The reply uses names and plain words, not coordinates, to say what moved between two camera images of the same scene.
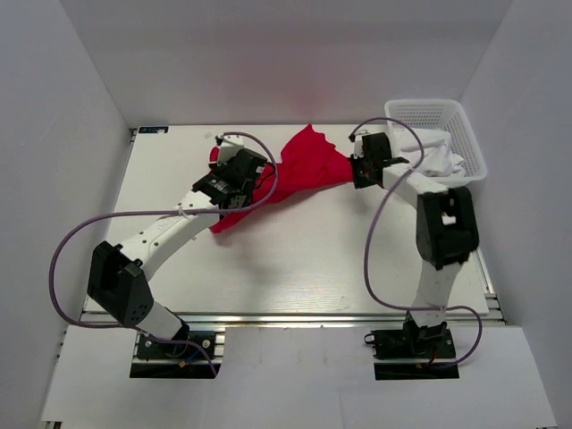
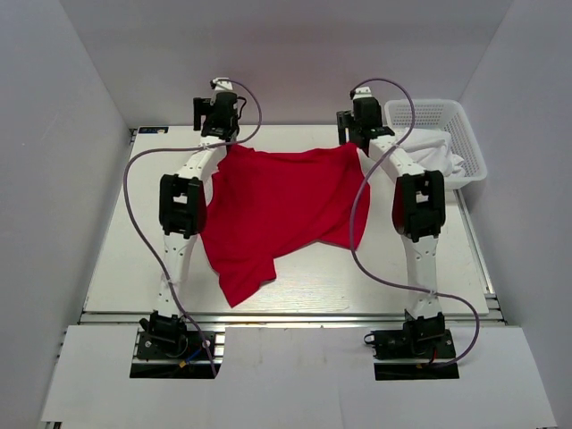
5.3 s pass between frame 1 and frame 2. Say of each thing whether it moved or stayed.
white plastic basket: stayed
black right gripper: moved
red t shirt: moved
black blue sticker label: stayed
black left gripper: moved
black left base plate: stayed
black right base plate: stayed
